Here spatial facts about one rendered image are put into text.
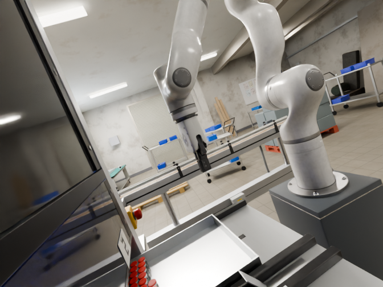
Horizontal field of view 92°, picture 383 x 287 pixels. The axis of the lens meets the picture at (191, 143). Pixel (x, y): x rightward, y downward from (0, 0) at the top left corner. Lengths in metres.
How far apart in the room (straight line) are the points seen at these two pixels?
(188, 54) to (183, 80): 0.07
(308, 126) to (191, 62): 0.43
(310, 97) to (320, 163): 0.23
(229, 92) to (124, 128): 5.00
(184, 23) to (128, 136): 7.87
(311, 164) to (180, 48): 0.55
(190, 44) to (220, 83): 8.63
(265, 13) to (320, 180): 0.57
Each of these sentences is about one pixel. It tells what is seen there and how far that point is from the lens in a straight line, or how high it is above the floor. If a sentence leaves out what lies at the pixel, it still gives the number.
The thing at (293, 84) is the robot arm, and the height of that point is 1.23.
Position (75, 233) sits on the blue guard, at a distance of 0.33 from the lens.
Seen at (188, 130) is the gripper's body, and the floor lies 1.22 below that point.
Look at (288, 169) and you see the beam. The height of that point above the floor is 0.51.
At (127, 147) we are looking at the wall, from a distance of 8.39.
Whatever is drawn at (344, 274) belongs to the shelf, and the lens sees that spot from 0.50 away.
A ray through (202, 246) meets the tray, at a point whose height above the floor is 0.88.
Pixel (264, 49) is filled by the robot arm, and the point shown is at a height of 1.37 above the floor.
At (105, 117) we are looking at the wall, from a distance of 8.58.
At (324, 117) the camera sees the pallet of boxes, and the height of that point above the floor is 0.38.
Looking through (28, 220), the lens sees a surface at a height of 1.21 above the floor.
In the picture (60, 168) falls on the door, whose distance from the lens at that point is 0.39.
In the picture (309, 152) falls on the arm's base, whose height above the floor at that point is 1.01.
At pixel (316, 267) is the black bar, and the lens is 0.48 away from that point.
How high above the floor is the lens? 1.24
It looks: 6 degrees down
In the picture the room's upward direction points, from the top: 22 degrees counter-clockwise
